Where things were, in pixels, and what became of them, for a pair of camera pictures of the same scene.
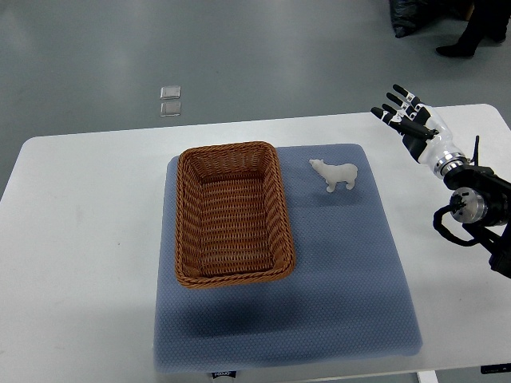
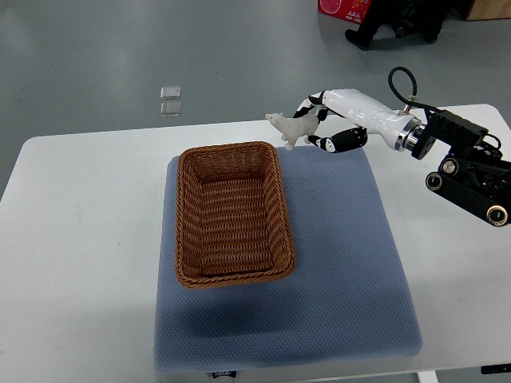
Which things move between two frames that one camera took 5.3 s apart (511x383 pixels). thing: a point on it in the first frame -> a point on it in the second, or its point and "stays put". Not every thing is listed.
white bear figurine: (335, 173) -> (291, 128)
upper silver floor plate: (168, 92) stays put
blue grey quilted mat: (347, 297) stays put
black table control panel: (496, 369) stays put
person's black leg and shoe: (489, 18) -> (423, 17)
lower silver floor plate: (170, 109) stays put
